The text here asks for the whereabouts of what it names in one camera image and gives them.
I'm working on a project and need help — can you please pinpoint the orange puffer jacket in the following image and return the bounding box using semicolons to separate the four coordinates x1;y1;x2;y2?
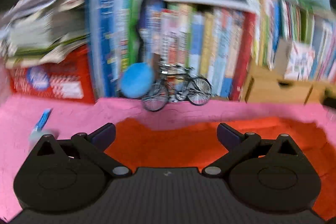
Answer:
105;117;335;220

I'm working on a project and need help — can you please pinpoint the grey small plush toy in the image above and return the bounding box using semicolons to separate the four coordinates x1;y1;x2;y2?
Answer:
29;109;59;151

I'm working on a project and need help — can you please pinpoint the pink patterned blanket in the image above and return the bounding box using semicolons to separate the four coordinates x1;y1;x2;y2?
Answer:
1;95;335;221

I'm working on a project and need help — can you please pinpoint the wooden drawer organizer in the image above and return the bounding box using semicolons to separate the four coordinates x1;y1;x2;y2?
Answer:
240;63;335;105

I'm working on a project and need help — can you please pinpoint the red plastic crate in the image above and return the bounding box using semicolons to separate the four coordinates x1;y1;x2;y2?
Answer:
7;45;95;103

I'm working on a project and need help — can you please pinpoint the white pencil pattern box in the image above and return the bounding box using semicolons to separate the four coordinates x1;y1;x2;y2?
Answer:
274;39;315;81

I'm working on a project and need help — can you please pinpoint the blue round ball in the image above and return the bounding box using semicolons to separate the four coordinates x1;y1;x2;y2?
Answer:
120;63;154;99

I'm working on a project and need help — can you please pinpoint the miniature black bicycle model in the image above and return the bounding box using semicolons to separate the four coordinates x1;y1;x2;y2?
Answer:
141;60;212;112

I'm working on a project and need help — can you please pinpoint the stack of papers and magazines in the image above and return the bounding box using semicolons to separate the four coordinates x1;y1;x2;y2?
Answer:
1;0;88;69

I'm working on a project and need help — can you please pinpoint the row of upright books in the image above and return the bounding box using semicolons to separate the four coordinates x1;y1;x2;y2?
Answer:
85;0;335;101

